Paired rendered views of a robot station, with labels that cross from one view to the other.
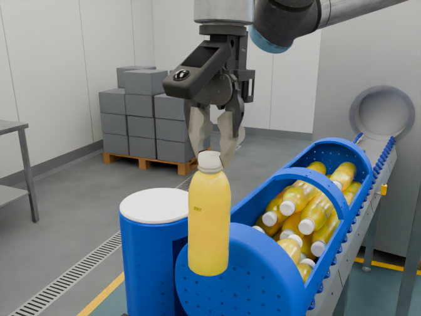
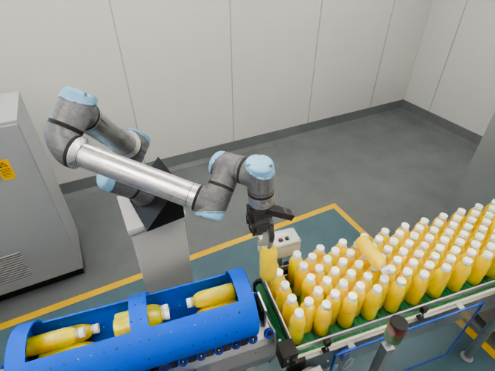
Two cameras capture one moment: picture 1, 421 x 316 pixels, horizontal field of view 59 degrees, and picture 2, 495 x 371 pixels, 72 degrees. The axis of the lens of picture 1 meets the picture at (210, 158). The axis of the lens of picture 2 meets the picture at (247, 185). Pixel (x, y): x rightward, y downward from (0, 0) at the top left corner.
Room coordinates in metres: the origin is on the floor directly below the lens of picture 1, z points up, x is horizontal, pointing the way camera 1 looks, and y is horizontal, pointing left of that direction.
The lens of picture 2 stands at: (1.30, 0.52, 2.37)
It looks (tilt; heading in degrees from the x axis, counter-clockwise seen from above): 37 degrees down; 220
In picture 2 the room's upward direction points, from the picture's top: straight up
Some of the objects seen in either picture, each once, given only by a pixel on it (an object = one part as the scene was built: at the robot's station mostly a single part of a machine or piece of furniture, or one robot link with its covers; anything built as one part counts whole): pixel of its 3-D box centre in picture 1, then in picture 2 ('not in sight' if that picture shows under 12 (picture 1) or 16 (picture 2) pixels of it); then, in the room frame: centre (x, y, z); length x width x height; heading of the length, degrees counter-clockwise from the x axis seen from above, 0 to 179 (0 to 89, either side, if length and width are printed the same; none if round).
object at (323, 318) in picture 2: not in sight; (323, 318); (0.44, 0.23, 0.99); 0.07 x 0.07 x 0.19
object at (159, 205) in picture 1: (159, 204); not in sight; (1.21, 0.18, 1.03); 0.28 x 0.28 x 0.01
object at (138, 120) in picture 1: (156, 116); not in sight; (4.77, 0.70, 0.59); 1.20 x 0.80 x 1.19; 67
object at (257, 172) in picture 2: not in sight; (259, 177); (0.60, -0.03, 1.73); 0.10 x 0.09 x 0.12; 100
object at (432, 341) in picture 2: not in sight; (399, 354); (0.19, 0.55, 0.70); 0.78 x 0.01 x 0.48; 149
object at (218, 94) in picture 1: (223, 68); (260, 216); (0.59, -0.02, 1.56); 0.09 x 0.08 x 0.12; 149
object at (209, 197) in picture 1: (208, 217); (268, 259); (0.56, 0.00, 1.32); 0.07 x 0.07 x 0.19
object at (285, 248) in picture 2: not in sight; (278, 244); (0.26, -0.15, 1.05); 0.20 x 0.10 x 0.10; 149
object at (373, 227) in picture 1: (372, 231); not in sight; (2.29, -1.12, 0.31); 0.06 x 0.06 x 0.63; 59
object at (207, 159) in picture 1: (210, 160); not in sight; (0.56, 0.00, 1.42); 0.04 x 0.04 x 0.02
